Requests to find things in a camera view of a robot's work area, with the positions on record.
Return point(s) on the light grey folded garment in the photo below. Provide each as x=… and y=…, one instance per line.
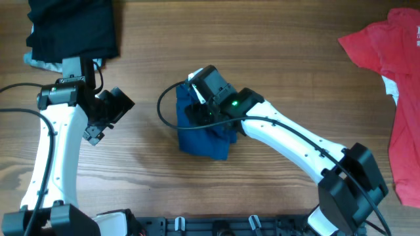
x=58, y=67

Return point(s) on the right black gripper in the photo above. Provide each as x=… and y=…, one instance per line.
x=196, y=115

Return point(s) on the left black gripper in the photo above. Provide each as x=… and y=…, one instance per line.
x=119, y=105

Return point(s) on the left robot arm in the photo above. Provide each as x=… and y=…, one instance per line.
x=70, y=110

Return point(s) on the blue polo shirt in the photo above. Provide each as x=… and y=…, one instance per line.
x=213, y=142

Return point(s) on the black folded garment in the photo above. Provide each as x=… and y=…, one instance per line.
x=68, y=28

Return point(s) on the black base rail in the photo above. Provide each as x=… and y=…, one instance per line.
x=293, y=225

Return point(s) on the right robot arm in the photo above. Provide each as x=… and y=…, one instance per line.
x=350, y=184

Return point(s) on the white garment under red shirt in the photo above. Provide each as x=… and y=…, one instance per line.
x=391, y=89

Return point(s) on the red t-shirt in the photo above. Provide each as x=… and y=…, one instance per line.
x=391, y=49

